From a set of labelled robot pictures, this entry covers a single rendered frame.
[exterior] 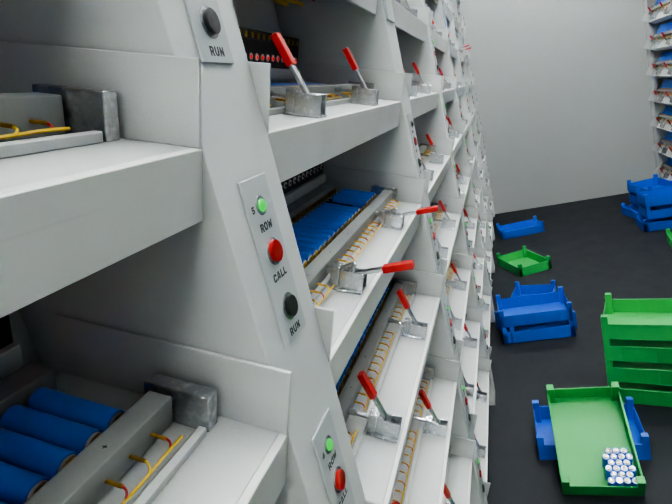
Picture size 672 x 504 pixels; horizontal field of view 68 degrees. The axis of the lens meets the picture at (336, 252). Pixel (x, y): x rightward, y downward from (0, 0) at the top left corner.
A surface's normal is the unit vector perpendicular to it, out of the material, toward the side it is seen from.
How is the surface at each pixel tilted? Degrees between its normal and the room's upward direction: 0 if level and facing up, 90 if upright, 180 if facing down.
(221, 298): 90
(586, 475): 26
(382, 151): 90
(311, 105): 90
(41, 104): 109
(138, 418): 19
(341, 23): 90
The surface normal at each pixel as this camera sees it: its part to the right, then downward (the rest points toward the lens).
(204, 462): 0.08, -0.93
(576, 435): -0.33, -0.71
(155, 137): -0.29, 0.31
